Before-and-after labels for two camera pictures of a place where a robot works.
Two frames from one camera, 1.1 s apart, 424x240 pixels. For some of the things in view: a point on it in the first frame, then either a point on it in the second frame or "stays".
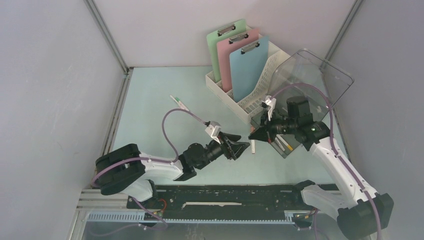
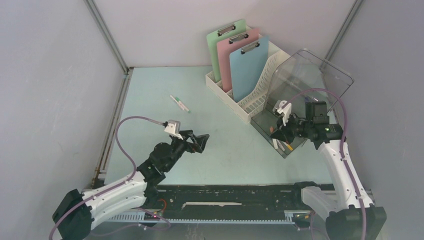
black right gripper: [261, 134] to [286, 138]
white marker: [176, 102] stays
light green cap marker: [182, 105] stays
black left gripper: [234, 150] to [190, 147]
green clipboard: [223, 34] stays
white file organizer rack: [246, 108] stays
